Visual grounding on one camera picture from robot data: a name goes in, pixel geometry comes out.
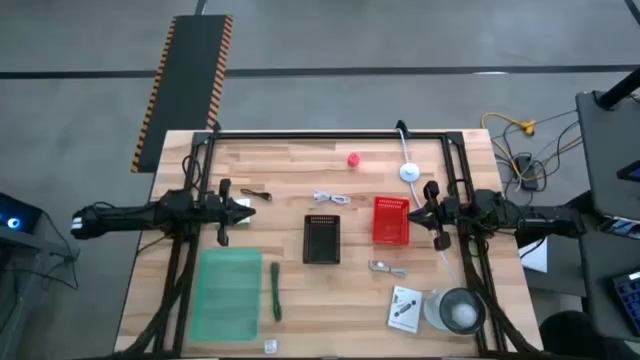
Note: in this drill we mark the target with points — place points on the clear container with black rim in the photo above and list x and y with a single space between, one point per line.
457 310

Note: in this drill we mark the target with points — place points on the white SD card reader box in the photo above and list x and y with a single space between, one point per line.
405 310

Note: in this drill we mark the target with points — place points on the grey side cart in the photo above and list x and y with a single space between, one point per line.
20 247

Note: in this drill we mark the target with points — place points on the green translucent plastic bin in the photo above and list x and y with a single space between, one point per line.
226 295

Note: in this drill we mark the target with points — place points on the blue-lit keyboard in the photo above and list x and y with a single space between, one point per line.
630 302

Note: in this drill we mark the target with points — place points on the black computer with blue light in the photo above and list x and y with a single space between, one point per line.
17 215

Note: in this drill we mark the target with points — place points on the white paper sheet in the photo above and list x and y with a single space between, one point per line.
536 257

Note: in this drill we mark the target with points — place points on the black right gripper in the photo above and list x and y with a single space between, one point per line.
442 214

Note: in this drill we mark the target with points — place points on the black device with blue screen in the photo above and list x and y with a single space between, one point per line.
631 172

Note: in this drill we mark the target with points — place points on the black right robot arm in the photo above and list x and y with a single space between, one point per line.
540 222

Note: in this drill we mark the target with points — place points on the black round stool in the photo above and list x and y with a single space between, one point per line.
570 337

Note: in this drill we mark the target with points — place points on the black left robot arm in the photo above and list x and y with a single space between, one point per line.
130 216

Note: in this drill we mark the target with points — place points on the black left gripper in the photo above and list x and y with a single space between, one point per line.
220 211

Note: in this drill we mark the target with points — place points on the hazard-striped black floor mat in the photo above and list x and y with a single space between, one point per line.
187 90

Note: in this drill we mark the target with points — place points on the small white box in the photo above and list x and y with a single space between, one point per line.
245 202

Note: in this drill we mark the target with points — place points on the red plastic basket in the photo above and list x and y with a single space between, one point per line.
391 222

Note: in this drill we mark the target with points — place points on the black metal table frame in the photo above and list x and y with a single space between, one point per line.
325 135

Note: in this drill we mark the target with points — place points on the dark grey desk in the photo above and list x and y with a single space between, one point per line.
600 280
610 150

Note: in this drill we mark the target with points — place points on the black plastic basket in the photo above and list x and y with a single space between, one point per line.
321 240

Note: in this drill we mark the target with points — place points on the black pole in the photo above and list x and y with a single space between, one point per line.
620 89

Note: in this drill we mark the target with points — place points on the small blue white-topped object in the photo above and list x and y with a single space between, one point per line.
270 346

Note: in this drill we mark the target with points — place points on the white round puck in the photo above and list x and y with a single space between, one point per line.
410 172

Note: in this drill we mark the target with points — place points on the black power adapter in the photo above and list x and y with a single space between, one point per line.
527 172

